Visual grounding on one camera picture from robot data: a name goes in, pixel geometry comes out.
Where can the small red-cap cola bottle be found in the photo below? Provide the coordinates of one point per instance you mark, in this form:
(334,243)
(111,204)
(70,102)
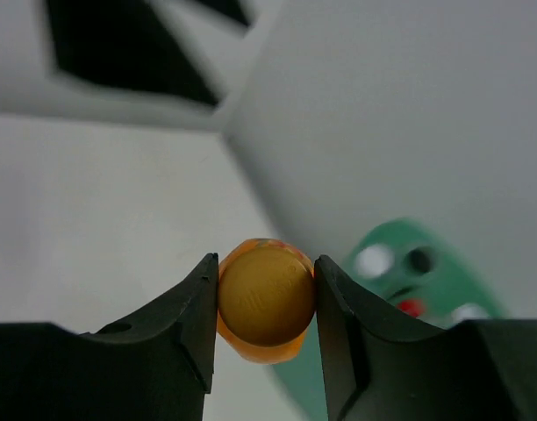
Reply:
(412,307)

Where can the Aquafina bottle white cap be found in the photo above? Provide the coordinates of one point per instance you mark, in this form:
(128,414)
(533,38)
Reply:
(374,261)

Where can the black-cap black-label bottle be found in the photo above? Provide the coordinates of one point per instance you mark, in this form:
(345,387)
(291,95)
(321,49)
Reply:
(420,260)

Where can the green plastic bin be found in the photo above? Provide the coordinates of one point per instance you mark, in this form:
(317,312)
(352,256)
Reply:
(451,293)

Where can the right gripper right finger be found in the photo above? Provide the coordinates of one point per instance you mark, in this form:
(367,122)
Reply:
(379,363)

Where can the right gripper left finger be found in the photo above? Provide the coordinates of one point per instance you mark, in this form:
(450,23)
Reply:
(156,363)

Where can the orange juice bottle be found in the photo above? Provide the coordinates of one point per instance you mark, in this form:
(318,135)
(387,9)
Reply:
(266,300)

